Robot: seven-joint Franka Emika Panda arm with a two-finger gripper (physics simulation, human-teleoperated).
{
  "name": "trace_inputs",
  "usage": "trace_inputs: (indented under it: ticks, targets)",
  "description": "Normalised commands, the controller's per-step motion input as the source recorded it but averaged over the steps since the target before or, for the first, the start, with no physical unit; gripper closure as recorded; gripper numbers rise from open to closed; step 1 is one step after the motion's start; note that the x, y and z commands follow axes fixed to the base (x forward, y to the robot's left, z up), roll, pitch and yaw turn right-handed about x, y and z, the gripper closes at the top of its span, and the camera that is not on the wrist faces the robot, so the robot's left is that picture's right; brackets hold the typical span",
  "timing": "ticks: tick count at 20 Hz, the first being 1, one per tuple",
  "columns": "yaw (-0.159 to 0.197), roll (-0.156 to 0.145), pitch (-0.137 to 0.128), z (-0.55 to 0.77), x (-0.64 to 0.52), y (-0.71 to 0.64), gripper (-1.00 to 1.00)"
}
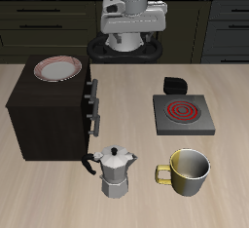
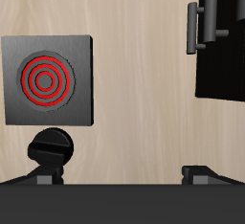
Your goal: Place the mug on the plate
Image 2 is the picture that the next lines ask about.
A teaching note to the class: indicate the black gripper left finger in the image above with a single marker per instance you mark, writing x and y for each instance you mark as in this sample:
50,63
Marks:
48,174

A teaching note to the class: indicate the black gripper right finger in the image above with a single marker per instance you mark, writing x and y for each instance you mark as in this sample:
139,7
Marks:
195,173

